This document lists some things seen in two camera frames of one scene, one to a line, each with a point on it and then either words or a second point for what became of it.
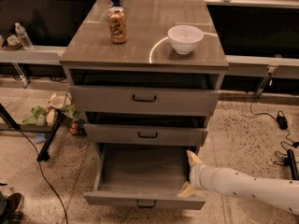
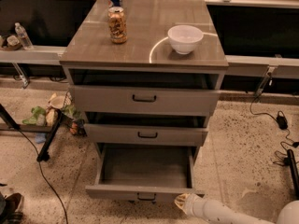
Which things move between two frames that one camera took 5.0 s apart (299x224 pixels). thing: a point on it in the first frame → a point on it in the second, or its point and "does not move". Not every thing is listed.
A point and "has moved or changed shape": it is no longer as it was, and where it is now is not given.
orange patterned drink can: (118, 24) does not move
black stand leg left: (45, 151) does not move
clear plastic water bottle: (23, 36) does not move
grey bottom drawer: (132, 175) has moved or changed shape
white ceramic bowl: (185, 38) does not move
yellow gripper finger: (192, 159) → (180, 201)
